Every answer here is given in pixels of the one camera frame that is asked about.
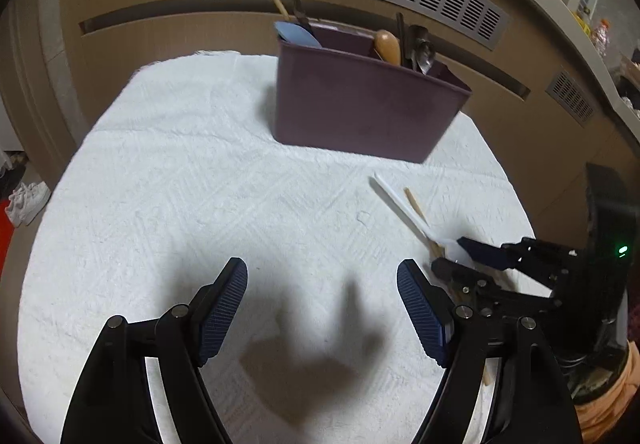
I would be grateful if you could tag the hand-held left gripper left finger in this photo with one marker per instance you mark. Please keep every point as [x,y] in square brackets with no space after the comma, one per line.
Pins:
[225,309]

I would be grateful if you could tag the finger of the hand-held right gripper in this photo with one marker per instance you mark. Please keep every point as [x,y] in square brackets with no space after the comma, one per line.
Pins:
[475,281]
[487,254]

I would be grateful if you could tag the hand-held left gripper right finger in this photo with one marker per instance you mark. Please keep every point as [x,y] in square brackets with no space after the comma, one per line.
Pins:
[420,309]

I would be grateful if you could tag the white plastic spoon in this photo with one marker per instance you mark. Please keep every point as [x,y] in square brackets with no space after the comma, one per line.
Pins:
[400,209]

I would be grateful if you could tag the purple utensil holder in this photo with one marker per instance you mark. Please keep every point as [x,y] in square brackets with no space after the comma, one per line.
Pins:
[360,104]

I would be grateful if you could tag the wooden spoon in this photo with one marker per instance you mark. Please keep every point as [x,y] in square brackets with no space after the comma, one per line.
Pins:
[389,46]

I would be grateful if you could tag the plain metal spoon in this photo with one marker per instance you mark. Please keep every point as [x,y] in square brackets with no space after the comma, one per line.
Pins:
[419,34]

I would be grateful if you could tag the black chopstick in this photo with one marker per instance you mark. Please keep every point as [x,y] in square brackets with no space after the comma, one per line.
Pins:
[400,36]
[301,16]

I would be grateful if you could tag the blue spoon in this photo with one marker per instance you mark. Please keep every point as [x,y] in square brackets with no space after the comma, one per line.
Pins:
[295,33]

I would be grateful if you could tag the white towel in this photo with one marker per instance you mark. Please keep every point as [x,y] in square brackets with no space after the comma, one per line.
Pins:
[175,174]

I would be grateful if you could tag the small grey vent grille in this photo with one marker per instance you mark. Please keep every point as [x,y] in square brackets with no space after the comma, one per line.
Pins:
[570,96]

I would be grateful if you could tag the white sneaker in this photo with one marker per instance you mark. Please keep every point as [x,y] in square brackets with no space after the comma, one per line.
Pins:
[27,204]

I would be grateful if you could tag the red box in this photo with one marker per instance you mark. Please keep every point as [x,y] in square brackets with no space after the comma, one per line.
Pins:
[5,234]

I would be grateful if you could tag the clear plastic bottle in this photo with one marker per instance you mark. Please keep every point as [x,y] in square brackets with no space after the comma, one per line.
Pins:
[601,36]

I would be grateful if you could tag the yellow container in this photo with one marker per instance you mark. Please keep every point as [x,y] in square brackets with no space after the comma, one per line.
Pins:
[583,16]

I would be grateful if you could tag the wooden cabinet front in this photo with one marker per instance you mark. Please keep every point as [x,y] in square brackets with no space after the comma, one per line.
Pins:
[200,24]

